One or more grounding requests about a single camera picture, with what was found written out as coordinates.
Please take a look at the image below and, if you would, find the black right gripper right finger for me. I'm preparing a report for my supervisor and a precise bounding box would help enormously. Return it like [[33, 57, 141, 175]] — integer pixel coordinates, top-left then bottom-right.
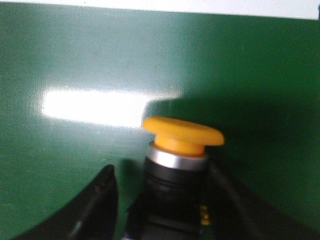
[[206, 160, 320, 240]]

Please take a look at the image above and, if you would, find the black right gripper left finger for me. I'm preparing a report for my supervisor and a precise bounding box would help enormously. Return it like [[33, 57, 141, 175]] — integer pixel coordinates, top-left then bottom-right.
[[14, 164, 118, 240]]

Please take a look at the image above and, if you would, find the yellow mushroom push button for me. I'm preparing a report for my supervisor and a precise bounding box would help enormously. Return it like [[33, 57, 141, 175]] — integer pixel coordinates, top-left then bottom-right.
[[123, 116, 225, 240]]

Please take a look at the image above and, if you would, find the green conveyor belt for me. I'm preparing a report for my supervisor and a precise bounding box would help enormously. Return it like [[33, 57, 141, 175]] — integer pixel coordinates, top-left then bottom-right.
[[0, 2, 320, 240]]

